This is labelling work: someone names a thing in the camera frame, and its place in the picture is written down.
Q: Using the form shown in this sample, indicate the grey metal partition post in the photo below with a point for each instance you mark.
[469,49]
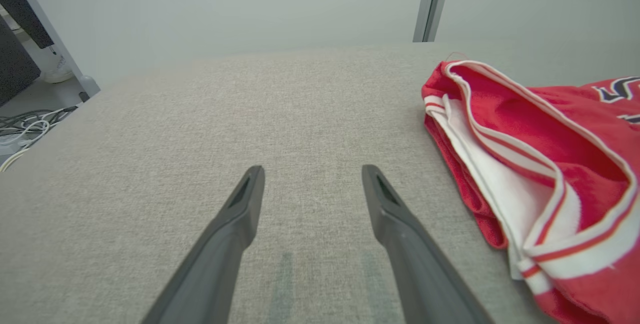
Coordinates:
[431,3]
[76,63]

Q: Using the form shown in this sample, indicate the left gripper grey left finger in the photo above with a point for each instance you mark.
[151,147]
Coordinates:
[220,244]

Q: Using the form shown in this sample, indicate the white round object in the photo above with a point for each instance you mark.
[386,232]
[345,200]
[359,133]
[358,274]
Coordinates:
[57,71]

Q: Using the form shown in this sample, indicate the dark cabinet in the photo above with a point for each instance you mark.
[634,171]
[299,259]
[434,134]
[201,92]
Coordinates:
[12,68]

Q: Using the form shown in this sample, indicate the black flat panel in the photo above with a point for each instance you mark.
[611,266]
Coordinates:
[20,8]

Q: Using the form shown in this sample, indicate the red Bulls 23 jersey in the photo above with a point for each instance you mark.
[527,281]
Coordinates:
[575,164]

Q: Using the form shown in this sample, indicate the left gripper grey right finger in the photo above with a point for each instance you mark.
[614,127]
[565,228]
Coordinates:
[420,264]

